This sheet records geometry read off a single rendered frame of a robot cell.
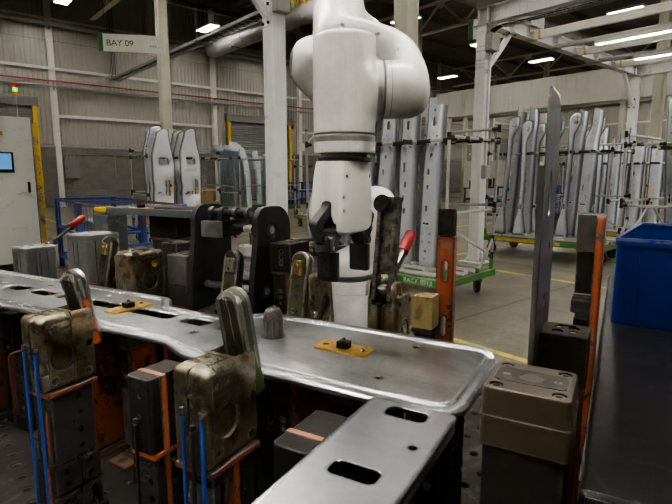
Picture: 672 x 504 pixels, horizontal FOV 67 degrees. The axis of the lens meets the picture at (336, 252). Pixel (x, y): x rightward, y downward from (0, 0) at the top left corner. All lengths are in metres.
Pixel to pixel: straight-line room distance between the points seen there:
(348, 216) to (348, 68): 0.19
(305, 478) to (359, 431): 0.09
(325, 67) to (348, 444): 0.45
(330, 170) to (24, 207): 7.27
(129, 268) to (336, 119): 0.69
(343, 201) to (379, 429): 0.29
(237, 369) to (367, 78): 0.39
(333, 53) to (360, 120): 0.09
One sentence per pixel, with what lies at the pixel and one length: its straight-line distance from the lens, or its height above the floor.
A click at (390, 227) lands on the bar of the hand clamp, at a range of 0.84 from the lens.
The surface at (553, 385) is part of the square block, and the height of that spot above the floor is 1.06.
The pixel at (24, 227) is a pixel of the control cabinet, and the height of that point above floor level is 0.57.
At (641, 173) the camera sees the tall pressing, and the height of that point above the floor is 1.29.
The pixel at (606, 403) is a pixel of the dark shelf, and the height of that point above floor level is 1.03.
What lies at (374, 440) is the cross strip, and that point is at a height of 1.00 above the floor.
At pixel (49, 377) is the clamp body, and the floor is 0.96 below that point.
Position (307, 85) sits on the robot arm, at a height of 1.44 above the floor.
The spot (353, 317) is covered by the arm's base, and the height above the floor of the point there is 0.88.
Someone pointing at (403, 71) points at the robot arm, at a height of 1.38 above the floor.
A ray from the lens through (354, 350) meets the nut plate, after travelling 0.73.
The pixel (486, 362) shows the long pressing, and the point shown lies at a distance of 0.73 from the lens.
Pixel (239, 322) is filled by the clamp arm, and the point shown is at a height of 1.08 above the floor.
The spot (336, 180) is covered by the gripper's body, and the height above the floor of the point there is 1.24.
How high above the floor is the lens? 1.25
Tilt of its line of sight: 9 degrees down
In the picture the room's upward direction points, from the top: straight up
